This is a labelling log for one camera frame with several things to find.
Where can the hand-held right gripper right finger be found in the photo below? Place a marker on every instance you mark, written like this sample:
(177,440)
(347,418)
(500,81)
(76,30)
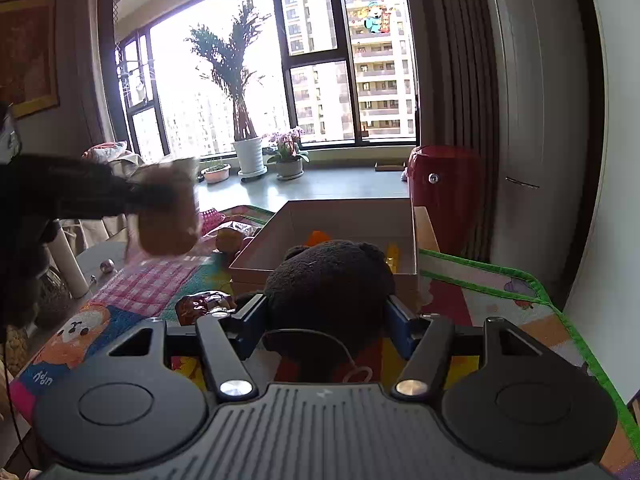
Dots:
(400,325)

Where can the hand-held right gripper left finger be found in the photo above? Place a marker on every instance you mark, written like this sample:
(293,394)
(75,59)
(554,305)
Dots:
(250,327)

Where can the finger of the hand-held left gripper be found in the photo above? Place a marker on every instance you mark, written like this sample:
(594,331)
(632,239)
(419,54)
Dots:
(160,195)

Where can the brown snack packet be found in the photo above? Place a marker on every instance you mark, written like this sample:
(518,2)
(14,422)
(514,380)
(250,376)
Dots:
(167,230)

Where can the black plush toy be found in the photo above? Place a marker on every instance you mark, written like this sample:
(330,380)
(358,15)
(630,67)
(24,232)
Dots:
(330,285)

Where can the cardboard box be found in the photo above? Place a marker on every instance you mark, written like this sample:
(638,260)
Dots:
(345,220)

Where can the person's left forearm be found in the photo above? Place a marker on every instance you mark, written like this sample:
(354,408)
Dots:
(22,270)

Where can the beige sofa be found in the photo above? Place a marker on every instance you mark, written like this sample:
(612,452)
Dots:
(130,162)

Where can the chocolate pastry packet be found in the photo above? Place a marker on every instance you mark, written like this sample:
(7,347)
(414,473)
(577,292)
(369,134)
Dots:
(202,304)

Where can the pink net pouch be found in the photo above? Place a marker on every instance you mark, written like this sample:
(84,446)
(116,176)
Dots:
(214,217)

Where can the small pink plant bowl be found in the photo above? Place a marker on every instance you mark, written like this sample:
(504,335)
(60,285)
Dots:
(216,174)

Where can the pink printed cloth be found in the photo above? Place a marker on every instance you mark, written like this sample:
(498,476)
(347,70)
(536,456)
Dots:
(105,151)

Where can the small metal ball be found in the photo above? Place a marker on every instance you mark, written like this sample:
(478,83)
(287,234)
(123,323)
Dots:
(106,266)

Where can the colourful cartoon play mat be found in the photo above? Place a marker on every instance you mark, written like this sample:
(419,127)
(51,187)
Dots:
(505,310)

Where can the orange item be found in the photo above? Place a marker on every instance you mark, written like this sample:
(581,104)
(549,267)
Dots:
(317,238)

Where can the beige curtain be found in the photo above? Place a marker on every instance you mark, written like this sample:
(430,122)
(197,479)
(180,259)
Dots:
(92,60)

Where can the pink orchid pot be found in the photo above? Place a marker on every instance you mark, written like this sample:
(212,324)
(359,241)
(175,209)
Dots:
(289,152)

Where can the tall potted plant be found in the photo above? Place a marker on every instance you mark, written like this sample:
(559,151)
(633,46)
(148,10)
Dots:
(240,85)

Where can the red drum stool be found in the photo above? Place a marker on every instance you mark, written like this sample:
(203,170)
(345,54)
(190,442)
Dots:
(445,195)

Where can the white standing air conditioner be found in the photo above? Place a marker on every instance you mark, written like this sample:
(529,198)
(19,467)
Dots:
(545,135)

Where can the grey striped curtain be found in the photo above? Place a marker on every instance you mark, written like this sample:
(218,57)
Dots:
(460,85)

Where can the cartoon window sticker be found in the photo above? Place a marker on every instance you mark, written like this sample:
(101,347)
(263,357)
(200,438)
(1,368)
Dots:
(374,17)

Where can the white cylinder post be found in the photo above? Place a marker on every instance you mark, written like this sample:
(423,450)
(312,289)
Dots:
(70,260)

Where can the framed wall picture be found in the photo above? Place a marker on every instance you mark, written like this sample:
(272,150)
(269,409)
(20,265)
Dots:
(27,55)

